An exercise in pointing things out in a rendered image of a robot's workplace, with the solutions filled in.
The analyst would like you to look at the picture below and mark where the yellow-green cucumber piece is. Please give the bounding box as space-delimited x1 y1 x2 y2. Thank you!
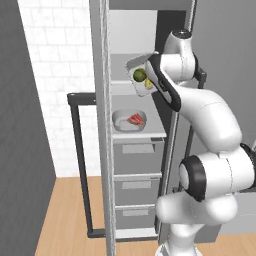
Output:
143 77 155 90

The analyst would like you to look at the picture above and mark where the white vegetable container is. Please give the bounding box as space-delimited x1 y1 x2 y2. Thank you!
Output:
124 51 160 98

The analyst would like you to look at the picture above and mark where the grey fridge freezer cabinet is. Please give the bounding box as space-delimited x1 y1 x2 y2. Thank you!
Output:
107 0 198 244

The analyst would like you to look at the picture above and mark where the grey freezer drawer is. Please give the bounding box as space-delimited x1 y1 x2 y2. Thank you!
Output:
112 137 165 176
113 172 163 207
114 203 158 231

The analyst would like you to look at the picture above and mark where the green lime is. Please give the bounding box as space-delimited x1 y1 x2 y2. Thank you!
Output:
132 67 148 83

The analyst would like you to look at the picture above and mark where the red steak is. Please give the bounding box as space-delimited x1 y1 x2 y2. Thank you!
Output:
126 112 146 127

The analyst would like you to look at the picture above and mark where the black freezer door handle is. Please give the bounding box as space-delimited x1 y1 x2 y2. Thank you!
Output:
67 92 108 239

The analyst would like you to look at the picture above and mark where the grey freezer rack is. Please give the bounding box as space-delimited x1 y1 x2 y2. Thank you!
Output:
110 94 168 140

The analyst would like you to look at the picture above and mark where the grey freezer door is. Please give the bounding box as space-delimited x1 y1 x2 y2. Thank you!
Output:
88 0 117 256

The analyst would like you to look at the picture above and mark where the pale grey drawer handle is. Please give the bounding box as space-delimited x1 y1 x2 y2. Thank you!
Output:
121 143 156 155
122 208 150 218
121 180 153 190

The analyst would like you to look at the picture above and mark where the white meat container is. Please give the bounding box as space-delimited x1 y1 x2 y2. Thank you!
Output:
111 109 148 134

